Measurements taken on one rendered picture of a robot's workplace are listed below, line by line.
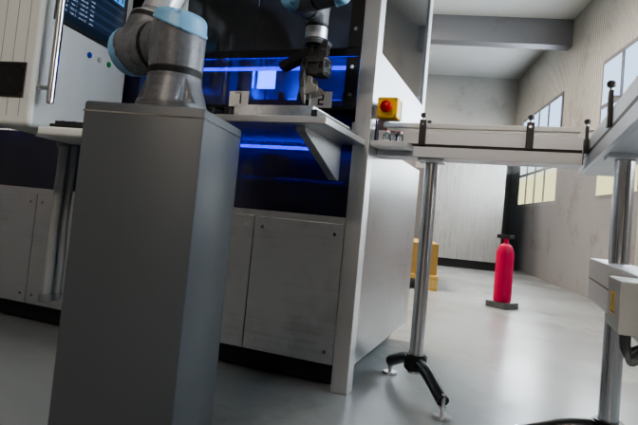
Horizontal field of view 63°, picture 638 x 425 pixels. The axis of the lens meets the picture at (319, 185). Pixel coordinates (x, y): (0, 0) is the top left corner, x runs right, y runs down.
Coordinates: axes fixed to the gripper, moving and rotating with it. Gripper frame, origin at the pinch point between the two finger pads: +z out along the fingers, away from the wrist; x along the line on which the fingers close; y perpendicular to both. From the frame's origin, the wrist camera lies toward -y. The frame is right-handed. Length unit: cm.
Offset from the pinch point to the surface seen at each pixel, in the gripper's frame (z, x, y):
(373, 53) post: -21.5, 18.4, 16.6
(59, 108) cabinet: 9, -23, -81
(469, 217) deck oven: 24, 641, -6
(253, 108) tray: 6.8, -19.5, -7.8
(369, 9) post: -37.7, 18.3, 13.8
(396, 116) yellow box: 0.8, 18.0, 26.8
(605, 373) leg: 71, 2, 92
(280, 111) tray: 7.5, -19.5, 1.5
